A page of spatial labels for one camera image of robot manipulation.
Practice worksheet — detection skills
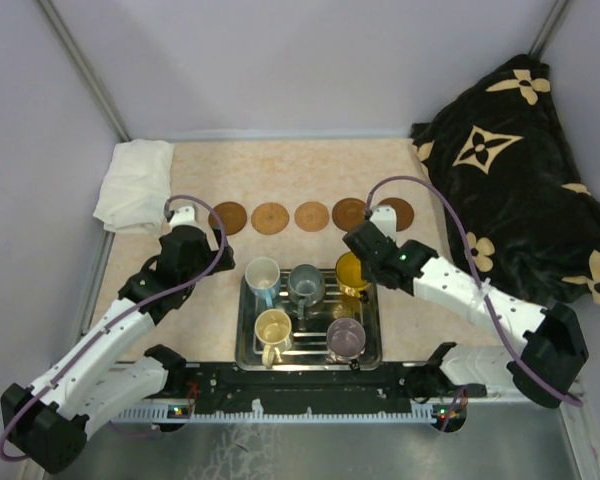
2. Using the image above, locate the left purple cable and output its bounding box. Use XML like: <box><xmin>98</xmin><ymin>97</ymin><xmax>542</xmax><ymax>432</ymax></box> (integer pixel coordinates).
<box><xmin>0</xmin><ymin>194</ymin><xmax>227</xmax><ymax>464</ymax></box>

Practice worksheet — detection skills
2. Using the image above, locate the brown wooden coaster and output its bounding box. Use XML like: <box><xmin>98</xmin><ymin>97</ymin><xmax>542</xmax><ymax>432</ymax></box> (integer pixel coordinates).
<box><xmin>331</xmin><ymin>197</ymin><xmax>366</xmax><ymax>232</ymax></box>
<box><xmin>213</xmin><ymin>201</ymin><xmax>248</xmax><ymax>236</ymax></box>
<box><xmin>251</xmin><ymin>202</ymin><xmax>289</xmax><ymax>235</ymax></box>
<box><xmin>378</xmin><ymin>197</ymin><xmax>415</xmax><ymax>232</ymax></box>

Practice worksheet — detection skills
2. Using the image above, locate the white and blue mug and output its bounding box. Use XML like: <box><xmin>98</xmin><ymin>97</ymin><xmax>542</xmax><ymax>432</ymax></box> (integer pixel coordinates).
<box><xmin>244</xmin><ymin>257</ymin><xmax>281</xmax><ymax>309</ymax></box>

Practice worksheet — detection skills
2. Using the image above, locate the purple mug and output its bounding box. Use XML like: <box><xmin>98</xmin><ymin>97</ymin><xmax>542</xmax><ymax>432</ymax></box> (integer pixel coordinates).
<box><xmin>326</xmin><ymin>317</ymin><xmax>366</xmax><ymax>363</ymax></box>

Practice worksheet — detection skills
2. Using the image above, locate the metal tray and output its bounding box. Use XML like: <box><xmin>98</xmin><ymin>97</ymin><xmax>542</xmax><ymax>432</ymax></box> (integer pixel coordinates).
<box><xmin>235</xmin><ymin>269</ymin><xmax>383</xmax><ymax>371</ymax></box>

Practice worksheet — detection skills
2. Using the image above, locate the purple cable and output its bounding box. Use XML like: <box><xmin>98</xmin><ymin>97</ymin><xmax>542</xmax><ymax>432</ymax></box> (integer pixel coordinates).
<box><xmin>0</xmin><ymin>194</ymin><xmax>227</xmax><ymax>464</ymax></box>
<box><xmin>365</xmin><ymin>176</ymin><xmax>584</xmax><ymax>437</ymax></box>

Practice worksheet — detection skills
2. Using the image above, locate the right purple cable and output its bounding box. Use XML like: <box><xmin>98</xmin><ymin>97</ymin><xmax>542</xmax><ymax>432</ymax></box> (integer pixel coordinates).
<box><xmin>365</xmin><ymin>176</ymin><xmax>584</xmax><ymax>437</ymax></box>

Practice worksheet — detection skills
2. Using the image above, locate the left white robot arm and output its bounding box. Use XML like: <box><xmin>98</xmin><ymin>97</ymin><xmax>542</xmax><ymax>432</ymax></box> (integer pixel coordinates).
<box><xmin>0</xmin><ymin>195</ymin><xmax>236</xmax><ymax>474</ymax></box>

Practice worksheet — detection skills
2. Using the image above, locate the aluminium frame rail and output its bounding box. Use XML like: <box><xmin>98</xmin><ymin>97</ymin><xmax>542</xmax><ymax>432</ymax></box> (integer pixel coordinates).
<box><xmin>39</xmin><ymin>362</ymin><xmax>587</xmax><ymax>426</ymax></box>

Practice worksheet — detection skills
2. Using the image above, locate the yellow glass mug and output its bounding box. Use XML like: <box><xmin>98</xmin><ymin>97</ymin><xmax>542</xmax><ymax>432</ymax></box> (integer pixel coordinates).
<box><xmin>335</xmin><ymin>252</ymin><xmax>369</xmax><ymax>300</ymax></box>

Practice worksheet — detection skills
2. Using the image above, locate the grey metal mug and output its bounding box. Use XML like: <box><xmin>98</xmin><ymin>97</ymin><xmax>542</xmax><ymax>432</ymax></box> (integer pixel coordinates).
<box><xmin>287</xmin><ymin>264</ymin><xmax>326</xmax><ymax>320</ymax></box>

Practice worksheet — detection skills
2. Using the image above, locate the black floral blanket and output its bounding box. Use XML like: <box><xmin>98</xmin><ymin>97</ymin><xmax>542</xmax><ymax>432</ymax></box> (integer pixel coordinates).
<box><xmin>410</xmin><ymin>54</ymin><xmax>600</xmax><ymax>305</ymax></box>

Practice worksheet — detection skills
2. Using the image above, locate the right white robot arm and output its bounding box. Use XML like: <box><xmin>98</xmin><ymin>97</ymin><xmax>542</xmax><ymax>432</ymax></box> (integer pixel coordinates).
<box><xmin>343</xmin><ymin>220</ymin><xmax>589</xmax><ymax>409</ymax></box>

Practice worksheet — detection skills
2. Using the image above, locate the woven rattan coaster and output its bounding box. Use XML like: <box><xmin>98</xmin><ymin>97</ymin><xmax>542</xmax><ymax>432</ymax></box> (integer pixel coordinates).
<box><xmin>294</xmin><ymin>201</ymin><xmax>330</xmax><ymax>232</ymax></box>

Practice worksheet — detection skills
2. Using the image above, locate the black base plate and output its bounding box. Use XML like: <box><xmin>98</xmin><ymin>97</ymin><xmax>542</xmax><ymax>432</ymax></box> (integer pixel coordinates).
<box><xmin>150</xmin><ymin>362</ymin><xmax>459</xmax><ymax>399</ymax></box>

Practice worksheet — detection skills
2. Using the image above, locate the cream mug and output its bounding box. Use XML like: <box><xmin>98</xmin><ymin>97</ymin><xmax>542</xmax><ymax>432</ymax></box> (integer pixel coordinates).
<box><xmin>254</xmin><ymin>309</ymin><xmax>293</xmax><ymax>368</ymax></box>

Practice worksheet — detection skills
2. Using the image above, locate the white folded cloth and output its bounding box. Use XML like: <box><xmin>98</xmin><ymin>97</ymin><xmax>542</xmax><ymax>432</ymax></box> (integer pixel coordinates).
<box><xmin>93</xmin><ymin>139</ymin><xmax>175</xmax><ymax>235</ymax></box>

